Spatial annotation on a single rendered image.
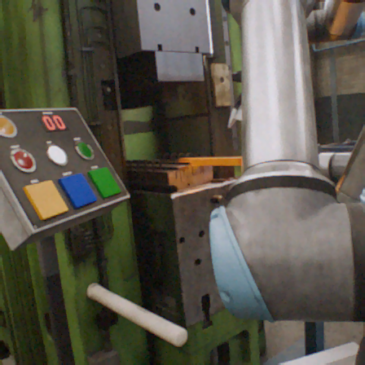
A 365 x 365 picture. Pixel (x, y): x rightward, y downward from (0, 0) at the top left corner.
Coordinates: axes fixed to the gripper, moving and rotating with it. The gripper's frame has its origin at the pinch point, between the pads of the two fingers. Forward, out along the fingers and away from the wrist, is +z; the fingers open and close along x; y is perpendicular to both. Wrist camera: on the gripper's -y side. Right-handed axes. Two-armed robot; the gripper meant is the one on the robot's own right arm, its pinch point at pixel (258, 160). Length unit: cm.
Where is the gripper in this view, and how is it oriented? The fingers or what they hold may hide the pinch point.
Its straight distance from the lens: 118.3
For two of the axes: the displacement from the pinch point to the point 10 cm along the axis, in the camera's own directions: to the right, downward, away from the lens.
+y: 1.1, 9.9, 1.3
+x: 7.6, -1.7, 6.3
